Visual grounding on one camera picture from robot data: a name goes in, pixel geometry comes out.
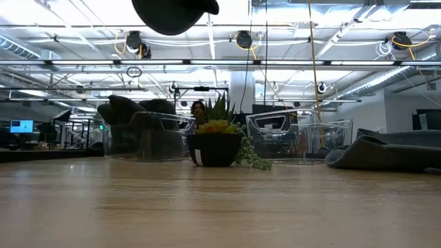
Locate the black baseball cap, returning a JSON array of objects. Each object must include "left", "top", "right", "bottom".
[
  {"left": 97, "top": 94, "right": 187, "bottom": 159},
  {"left": 131, "top": 0, "right": 220, "bottom": 37}
]

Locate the grey baseball cap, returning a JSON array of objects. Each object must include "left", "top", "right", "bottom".
[{"left": 325, "top": 127, "right": 441, "bottom": 172}]

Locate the potted succulent plant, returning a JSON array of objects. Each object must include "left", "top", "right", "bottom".
[{"left": 185, "top": 92, "right": 273, "bottom": 172}]

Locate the person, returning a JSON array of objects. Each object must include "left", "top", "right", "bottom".
[{"left": 190, "top": 100, "right": 207, "bottom": 127}]

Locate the clear plastic container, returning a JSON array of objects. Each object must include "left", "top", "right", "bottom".
[
  {"left": 109, "top": 110, "right": 196, "bottom": 162},
  {"left": 245, "top": 108, "right": 355, "bottom": 165}
]

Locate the blue lit monitor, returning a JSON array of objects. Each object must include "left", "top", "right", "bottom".
[{"left": 9, "top": 119, "right": 34, "bottom": 134}]

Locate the black dark monitor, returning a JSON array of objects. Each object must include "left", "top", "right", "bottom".
[{"left": 411, "top": 109, "right": 441, "bottom": 131}]

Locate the black background camera rig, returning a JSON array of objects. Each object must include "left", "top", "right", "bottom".
[{"left": 174, "top": 85, "right": 230, "bottom": 114}]

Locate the black ceiling cable reel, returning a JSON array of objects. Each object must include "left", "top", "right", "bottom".
[
  {"left": 125, "top": 30, "right": 152, "bottom": 59},
  {"left": 235, "top": 30, "right": 254, "bottom": 50},
  {"left": 391, "top": 30, "right": 413, "bottom": 52}
]

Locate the yellow cable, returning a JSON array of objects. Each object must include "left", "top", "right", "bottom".
[{"left": 307, "top": 0, "right": 325, "bottom": 145}]

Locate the silver ventilation duct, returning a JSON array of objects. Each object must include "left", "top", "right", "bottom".
[{"left": 339, "top": 44, "right": 441, "bottom": 99}]

